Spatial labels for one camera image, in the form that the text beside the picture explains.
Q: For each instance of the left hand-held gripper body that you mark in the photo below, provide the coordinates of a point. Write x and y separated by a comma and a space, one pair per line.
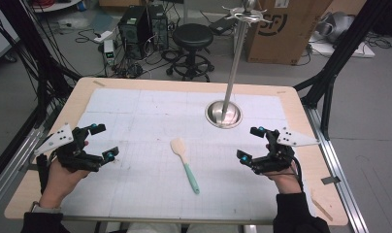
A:
75, 152

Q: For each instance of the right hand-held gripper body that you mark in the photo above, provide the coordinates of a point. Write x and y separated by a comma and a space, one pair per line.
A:
276, 155

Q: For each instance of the person's right hand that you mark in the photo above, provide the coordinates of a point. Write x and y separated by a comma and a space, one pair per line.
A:
285, 182

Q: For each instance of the person's left hand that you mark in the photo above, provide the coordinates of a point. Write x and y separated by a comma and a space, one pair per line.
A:
59, 183

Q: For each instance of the white grid mat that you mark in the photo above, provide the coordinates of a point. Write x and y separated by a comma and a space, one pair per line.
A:
145, 184

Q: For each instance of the metal utensil stand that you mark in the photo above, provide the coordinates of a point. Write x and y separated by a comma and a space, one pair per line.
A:
231, 81

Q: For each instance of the grey tape piece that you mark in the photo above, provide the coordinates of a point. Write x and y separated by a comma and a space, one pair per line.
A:
330, 180

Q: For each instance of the grey wristband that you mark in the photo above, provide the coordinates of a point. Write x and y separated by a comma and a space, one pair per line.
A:
45, 208

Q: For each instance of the long beige tape strip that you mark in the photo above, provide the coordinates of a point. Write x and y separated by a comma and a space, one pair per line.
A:
322, 209

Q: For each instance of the white device with green display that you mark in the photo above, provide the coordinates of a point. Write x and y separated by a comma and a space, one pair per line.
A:
108, 51

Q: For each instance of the large cardboard box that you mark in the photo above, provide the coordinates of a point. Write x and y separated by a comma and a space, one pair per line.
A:
281, 45

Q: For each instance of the white power strip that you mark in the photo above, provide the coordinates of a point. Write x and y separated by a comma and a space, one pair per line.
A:
103, 36

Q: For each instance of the large black computer tower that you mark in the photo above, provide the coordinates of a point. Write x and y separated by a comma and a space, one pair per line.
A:
134, 30

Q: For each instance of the black flat device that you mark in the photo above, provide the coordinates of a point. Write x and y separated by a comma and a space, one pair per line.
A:
222, 24

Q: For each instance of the black round stool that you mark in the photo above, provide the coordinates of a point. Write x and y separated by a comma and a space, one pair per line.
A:
192, 36

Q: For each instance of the slim black computer tower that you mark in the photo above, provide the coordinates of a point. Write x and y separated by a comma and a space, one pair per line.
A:
158, 27

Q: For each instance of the round white table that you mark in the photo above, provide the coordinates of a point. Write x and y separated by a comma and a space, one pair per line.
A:
55, 6

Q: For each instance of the white flat board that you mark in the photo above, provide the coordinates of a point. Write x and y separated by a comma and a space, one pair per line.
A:
362, 51

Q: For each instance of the grey plastic device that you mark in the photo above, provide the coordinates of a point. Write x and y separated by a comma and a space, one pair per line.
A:
334, 24

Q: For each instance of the aluminium rail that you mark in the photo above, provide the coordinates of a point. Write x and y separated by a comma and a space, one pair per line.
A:
341, 181
13, 168

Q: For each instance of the black frame post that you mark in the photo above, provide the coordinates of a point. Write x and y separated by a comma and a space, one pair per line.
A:
39, 61
342, 51

